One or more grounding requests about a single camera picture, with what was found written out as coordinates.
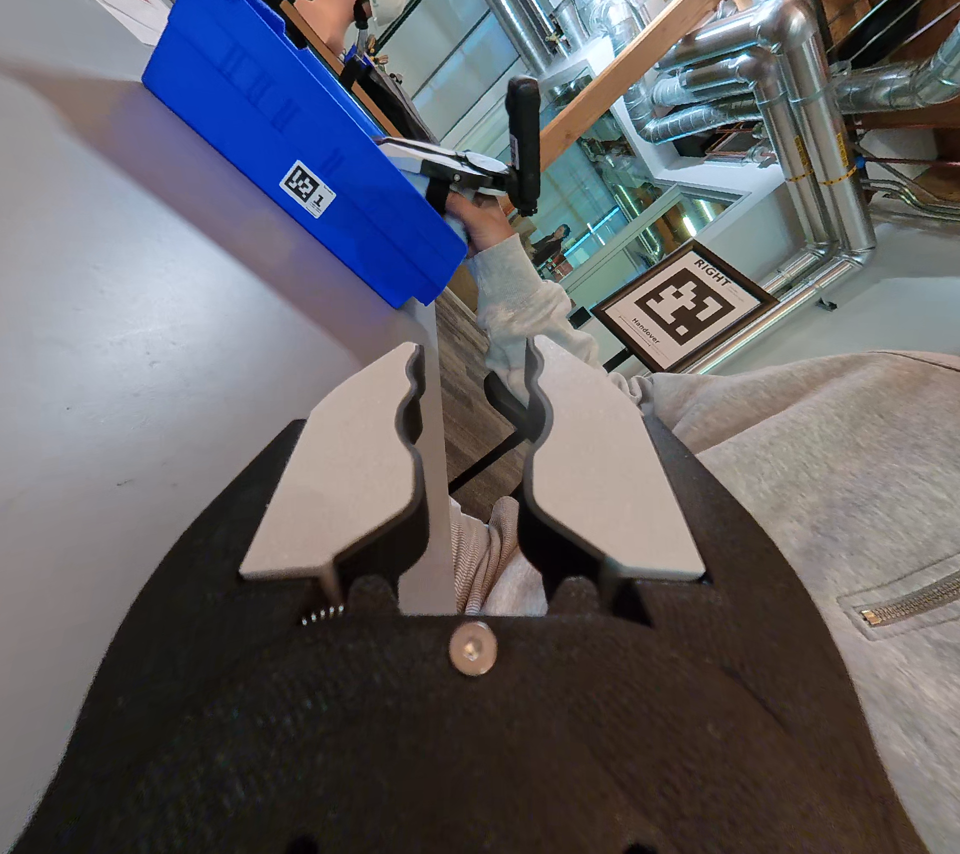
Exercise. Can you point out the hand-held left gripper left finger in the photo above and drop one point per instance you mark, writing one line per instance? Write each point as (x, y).
(337, 472)

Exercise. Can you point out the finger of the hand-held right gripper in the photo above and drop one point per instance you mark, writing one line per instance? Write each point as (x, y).
(424, 153)

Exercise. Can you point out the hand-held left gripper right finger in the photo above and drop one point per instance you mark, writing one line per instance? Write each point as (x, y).
(607, 479)

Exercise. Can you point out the blue bin with marker label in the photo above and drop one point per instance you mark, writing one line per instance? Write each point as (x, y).
(247, 104)

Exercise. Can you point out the person's right forearm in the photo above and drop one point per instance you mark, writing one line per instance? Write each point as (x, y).
(517, 299)

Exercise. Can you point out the person's right hand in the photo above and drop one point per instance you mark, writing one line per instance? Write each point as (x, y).
(484, 224)

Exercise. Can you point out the wooden beam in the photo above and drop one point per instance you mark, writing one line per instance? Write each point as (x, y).
(637, 52)

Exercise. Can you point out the framed marker sign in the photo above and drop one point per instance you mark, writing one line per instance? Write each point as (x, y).
(682, 307)

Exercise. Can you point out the silver duct pipes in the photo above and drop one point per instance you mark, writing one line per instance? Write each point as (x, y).
(787, 67)

